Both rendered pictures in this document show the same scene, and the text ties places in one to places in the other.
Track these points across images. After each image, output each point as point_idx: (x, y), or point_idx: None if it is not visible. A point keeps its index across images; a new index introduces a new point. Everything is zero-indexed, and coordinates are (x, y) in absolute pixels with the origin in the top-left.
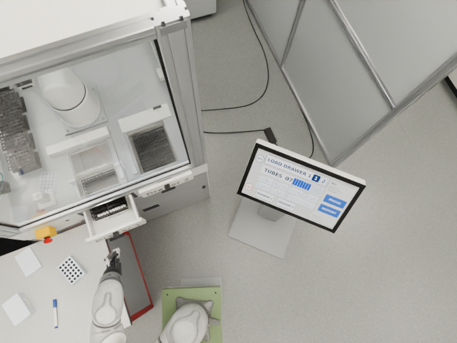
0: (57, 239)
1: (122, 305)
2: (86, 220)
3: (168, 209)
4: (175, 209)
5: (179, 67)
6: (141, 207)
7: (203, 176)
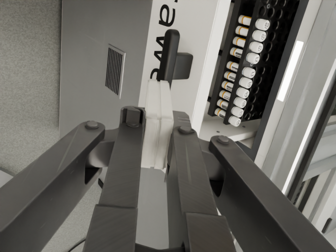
0: None
1: None
2: None
3: (72, 68)
4: (64, 74)
5: None
6: (133, 63)
7: (146, 244)
